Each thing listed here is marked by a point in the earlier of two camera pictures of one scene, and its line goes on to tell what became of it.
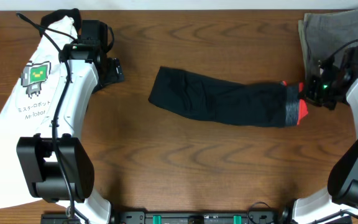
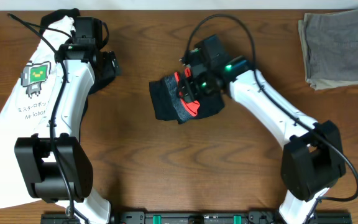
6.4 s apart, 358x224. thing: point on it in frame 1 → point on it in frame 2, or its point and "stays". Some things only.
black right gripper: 309,93 → 190,91
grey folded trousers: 322,34 stays
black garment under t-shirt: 56,15 stays
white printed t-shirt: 26,111 stays
